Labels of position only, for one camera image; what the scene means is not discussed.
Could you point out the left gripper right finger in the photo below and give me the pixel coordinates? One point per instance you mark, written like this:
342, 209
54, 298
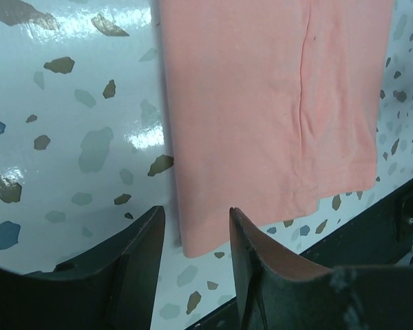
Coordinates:
279, 289

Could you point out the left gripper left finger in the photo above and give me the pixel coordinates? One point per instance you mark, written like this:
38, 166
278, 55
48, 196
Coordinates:
110, 286

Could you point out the salmon pink t-shirt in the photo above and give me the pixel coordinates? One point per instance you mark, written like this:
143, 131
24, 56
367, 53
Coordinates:
272, 105

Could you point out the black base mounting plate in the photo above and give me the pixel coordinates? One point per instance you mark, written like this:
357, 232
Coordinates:
377, 236

